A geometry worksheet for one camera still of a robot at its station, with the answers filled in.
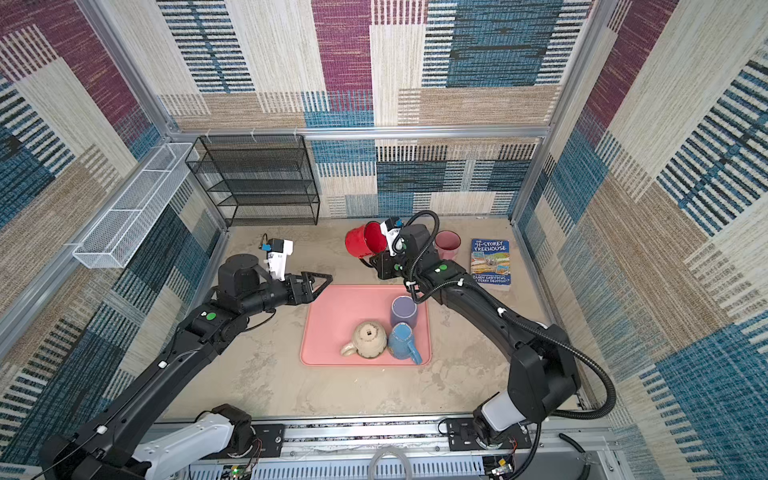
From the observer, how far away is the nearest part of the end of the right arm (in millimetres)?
700

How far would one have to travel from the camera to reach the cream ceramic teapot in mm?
826

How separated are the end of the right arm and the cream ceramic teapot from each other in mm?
193
